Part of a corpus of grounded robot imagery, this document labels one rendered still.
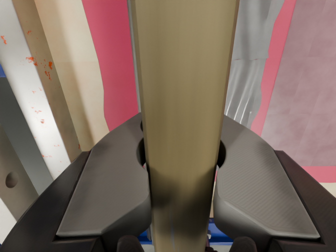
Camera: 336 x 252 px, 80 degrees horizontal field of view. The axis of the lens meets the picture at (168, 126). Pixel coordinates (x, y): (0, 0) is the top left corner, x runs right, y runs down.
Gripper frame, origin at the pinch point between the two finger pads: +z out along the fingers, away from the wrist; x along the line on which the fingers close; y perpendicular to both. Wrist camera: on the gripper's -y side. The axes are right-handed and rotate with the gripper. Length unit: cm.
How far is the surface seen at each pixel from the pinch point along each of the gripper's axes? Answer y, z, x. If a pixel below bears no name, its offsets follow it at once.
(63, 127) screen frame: 7.5, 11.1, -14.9
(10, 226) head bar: 19.8, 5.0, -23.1
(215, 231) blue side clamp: 27.4, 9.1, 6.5
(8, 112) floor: 55, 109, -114
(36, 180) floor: 121, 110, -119
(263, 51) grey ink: -1.0, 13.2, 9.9
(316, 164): 16.3, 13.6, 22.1
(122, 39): -2.6, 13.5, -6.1
